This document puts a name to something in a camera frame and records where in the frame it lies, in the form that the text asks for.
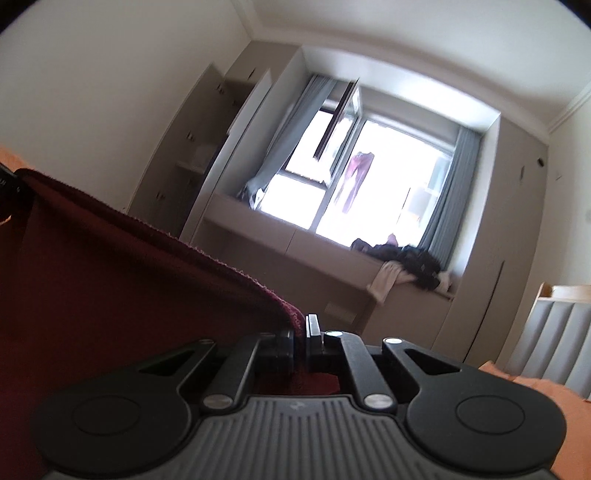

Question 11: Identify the dark red long-sleeve shirt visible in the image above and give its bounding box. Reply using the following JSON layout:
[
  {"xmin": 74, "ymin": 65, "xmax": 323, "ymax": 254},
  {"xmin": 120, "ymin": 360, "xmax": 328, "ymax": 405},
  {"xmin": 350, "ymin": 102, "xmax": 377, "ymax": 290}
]
[{"xmin": 0, "ymin": 168, "xmax": 343, "ymax": 480}]

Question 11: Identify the dark clothes pile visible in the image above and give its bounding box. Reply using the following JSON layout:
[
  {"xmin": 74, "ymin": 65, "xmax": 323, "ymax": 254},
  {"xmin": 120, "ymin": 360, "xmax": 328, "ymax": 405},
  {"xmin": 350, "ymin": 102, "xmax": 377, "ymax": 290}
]
[{"xmin": 351, "ymin": 238, "xmax": 443, "ymax": 291}]

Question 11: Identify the grey window bench cabinet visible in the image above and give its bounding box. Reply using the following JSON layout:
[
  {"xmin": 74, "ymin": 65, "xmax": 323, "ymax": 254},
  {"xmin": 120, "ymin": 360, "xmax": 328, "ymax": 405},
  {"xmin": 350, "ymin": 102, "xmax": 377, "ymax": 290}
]
[{"xmin": 191, "ymin": 194, "xmax": 452, "ymax": 348}]

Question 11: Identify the white garment hanging off bench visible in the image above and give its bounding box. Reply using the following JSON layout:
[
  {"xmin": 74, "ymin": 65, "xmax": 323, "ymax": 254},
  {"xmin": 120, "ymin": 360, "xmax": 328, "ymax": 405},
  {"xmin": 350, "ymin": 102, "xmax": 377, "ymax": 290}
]
[{"xmin": 367, "ymin": 261, "xmax": 417, "ymax": 305}]

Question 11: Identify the right blue-grey curtain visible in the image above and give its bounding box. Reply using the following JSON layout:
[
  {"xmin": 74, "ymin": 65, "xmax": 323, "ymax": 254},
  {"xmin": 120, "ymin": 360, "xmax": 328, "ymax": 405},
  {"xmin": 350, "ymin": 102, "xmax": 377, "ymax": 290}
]
[{"xmin": 419, "ymin": 127, "xmax": 481, "ymax": 270}]

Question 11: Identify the blue-grey curtain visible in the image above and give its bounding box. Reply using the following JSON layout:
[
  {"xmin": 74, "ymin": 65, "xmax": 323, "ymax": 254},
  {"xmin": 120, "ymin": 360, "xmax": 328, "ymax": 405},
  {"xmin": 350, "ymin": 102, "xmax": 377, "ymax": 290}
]
[
  {"xmin": 238, "ymin": 74, "xmax": 337, "ymax": 209},
  {"xmin": 419, "ymin": 127, "xmax": 481, "ymax": 270}
]

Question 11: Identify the open grey wardrobe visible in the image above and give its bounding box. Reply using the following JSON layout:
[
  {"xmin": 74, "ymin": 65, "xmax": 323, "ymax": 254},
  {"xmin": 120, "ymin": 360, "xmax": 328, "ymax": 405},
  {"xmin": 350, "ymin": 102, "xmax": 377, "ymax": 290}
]
[{"xmin": 127, "ymin": 64, "xmax": 271, "ymax": 237}]

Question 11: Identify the grey padded headboard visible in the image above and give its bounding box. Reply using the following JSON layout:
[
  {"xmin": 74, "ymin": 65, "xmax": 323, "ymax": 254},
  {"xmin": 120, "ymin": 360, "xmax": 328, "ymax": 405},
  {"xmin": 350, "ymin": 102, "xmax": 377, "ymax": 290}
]
[{"xmin": 504, "ymin": 283, "xmax": 591, "ymax": 399}]

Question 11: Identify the tall grey closet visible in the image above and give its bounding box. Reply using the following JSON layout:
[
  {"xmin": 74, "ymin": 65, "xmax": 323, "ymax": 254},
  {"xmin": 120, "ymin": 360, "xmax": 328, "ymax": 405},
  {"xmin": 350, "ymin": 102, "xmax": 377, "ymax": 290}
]
[{"xmin": 433, "ymin": 117, "xmax": 548, "ymax": 366}]

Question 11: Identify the purple garment outside window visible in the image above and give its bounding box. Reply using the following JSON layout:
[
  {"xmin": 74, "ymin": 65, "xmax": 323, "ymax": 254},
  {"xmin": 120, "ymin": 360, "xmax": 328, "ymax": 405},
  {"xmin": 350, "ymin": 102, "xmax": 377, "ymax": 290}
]
[{"xmin": 335, "ymin": 152, "xmax": 375, "ymax": 213}]

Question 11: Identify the orange duvet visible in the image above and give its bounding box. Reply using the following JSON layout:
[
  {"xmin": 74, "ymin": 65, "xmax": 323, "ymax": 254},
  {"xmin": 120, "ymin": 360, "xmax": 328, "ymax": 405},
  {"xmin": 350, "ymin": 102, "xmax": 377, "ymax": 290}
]
[{"xmin": 0, "ymin": 144, "xmax": 591, "ymax": 480}]

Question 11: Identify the left blue-grey curtain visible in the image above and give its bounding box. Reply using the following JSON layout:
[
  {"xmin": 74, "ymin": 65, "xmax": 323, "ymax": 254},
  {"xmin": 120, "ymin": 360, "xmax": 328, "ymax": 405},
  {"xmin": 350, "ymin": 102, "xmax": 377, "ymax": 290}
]
[{"xmin": 238, "ymin": 74, "xmax": 337, "ymax": 209}]

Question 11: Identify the white wall socket plate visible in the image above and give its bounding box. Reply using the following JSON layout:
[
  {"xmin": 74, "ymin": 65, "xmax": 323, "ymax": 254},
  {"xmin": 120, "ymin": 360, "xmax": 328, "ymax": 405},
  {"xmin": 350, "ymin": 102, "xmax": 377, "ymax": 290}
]
[{"xmin": 325, "ymin": 302, "xmax": 356, "ymax": 324}]

